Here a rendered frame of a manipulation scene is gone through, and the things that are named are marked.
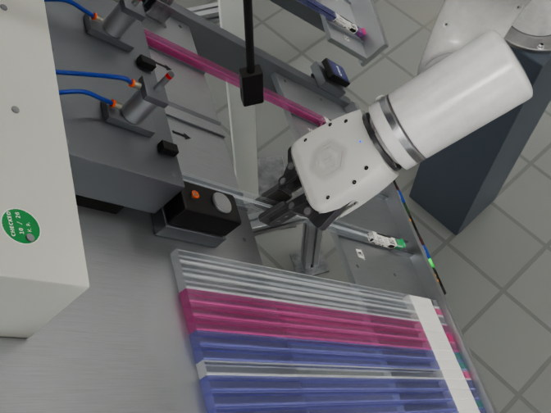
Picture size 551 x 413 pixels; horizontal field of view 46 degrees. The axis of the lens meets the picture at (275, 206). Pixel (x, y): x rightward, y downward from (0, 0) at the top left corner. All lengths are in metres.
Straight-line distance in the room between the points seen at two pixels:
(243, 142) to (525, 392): 0.95
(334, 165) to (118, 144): 0.27
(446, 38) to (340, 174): 0.20
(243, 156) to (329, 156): 0.97
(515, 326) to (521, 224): 0.32
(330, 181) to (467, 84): 0.18
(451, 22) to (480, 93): 0.13
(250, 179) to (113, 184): 1.23
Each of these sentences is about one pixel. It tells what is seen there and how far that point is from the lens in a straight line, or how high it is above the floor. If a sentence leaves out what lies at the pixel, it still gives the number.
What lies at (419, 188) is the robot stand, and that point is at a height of 0.07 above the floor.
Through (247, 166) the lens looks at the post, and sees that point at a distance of 1.74.
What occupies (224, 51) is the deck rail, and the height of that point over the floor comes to 0.93.
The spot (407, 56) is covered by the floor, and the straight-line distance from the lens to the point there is 2.31.
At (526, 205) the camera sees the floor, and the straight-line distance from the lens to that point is 2.05.
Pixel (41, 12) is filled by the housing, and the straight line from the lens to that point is 0.61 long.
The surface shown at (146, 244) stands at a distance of 0.62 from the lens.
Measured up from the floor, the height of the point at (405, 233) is 0.73.
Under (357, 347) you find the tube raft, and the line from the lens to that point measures 0.77.
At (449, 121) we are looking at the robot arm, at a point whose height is 1.11.
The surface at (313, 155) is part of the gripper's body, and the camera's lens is 0.76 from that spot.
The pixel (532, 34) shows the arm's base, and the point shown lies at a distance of 1.42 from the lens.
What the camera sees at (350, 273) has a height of 0.86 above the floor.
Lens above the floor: 1.65
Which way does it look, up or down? 60 degrees down
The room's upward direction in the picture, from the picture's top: straight up
